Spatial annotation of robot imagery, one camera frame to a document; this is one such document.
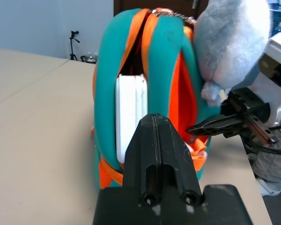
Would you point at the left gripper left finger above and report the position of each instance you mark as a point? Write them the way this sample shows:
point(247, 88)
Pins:
point(140, 159)

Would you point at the teal and orange backpack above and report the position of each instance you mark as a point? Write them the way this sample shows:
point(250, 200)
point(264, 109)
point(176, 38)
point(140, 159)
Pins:
point(107, 70)

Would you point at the white pencil case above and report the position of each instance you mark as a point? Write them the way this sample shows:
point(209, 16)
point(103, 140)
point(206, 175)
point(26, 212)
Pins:
point(128, 112)

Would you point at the white plush toy pendant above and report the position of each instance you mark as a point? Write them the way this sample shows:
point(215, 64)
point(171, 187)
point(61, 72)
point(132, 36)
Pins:
point(229, 47)

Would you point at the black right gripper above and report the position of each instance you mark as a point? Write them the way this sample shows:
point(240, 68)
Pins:
point(250, 105)

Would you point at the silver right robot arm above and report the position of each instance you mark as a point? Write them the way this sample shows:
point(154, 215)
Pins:
point(271, 166)

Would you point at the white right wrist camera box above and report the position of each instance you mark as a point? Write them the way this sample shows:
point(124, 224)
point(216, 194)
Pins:
point(275, 54)

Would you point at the black tripod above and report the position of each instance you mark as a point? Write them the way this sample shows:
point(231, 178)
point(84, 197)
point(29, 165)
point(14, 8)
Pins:
point(72, 47)

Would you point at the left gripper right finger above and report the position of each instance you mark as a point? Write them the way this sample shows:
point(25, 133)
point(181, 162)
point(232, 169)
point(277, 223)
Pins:
point(175, 161)

